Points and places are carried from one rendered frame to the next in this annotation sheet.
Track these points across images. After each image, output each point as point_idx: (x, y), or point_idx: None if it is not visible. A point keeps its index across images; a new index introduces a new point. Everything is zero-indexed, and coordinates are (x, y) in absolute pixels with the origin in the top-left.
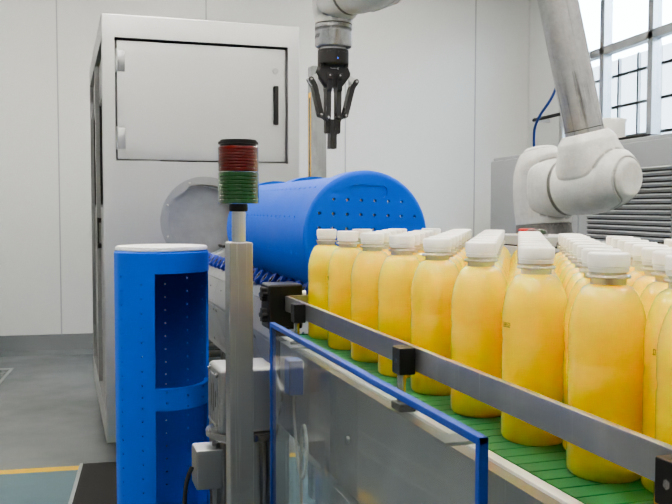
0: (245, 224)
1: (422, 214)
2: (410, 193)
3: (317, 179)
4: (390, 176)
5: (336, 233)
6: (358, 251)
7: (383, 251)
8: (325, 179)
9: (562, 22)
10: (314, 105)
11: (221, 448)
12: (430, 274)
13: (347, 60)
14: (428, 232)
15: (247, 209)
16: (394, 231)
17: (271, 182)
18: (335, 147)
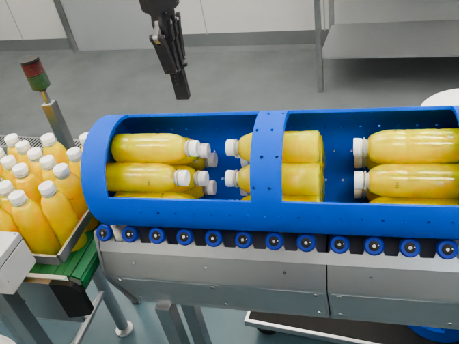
0: (42, 96)
1: (82, 188)
2: (80, 164)
3: (160, 113)
4: (85, 140)
5: (80, 141)
6: (43, 149)
7: (9, 148)
8: (133, 114)
9: None
10: (183, 45)
11: None
12: None
13: (143, 9)
14: (0, 162)
15: (38, 91)
16: (26, 153)
17: (455, 113)
18: (176, 97)
